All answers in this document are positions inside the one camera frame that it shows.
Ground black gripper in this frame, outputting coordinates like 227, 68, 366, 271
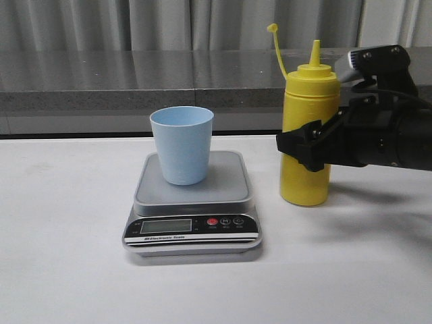
276, 95, 402, 171

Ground yellow squeeze bottle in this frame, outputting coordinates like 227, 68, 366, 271
267, 24, 340, 207

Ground light blue plastic cup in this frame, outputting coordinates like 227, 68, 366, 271
150, 106, 214, 186

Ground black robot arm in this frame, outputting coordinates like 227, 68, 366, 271
276, 96, 431, 172

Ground digital kitchen scale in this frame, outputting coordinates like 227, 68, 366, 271
122, 151, 263, 264

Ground grey stone counter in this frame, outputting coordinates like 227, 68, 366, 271
0, 47, 432, 111

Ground grey curtain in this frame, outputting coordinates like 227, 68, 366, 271
1, 1, 431, 51

